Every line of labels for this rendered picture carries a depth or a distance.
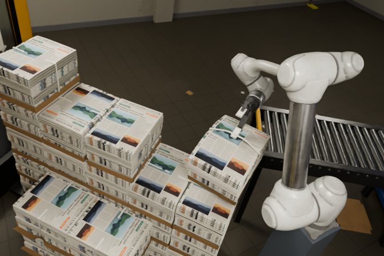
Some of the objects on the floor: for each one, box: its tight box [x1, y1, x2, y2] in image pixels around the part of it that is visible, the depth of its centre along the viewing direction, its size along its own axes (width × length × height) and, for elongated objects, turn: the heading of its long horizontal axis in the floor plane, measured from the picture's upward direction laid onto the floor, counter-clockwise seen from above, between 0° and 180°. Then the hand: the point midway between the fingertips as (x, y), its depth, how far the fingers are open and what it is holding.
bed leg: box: [233, 167, 263, 223], centre depth 250 cm, size 6×6×68 cm
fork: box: [9, 180, 24, 197], centre depth 249 cm, size 10×105×4 cm, turn 57°
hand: (236, 125), depth 161 cm, fingers open, 14 cm apart
